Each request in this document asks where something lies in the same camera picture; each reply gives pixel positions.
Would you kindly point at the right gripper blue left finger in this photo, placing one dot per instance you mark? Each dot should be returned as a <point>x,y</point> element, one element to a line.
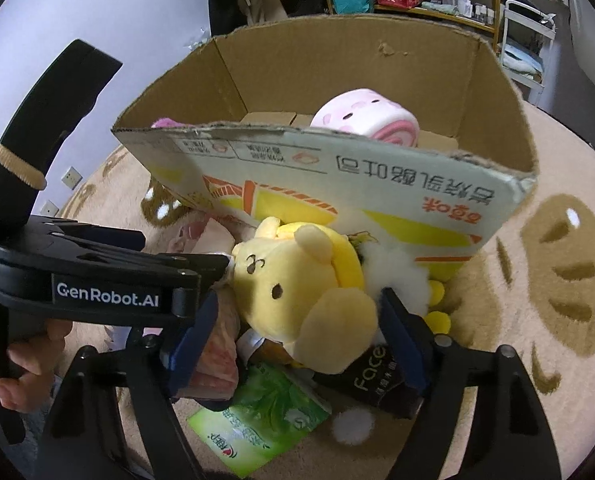
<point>84,438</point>

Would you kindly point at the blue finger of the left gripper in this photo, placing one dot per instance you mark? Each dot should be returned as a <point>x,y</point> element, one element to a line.
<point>200,271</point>

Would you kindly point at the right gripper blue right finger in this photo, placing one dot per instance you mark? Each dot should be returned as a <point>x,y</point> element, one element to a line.
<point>509,438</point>

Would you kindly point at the yellow dog plush toy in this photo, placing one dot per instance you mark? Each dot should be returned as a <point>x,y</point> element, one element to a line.
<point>301,286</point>

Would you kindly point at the black Face tissue pack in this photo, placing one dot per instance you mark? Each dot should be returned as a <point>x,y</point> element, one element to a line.
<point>375,379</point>

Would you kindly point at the pink plush toy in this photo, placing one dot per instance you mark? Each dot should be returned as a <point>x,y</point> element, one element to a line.
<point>168,123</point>

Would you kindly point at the person's left hand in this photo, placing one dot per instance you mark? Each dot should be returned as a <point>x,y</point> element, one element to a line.
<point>38,357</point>

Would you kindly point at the green tissue pack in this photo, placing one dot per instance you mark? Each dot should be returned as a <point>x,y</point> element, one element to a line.
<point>270,413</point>

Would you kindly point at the open cardboard box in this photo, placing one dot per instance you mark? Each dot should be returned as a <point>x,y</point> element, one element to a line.
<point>249,151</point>

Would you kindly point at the white utility cart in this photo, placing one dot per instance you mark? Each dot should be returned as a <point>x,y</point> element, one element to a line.
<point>527,36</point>

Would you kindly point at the white wall socket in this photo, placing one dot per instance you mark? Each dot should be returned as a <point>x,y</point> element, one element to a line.
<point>71,178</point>
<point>49,209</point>

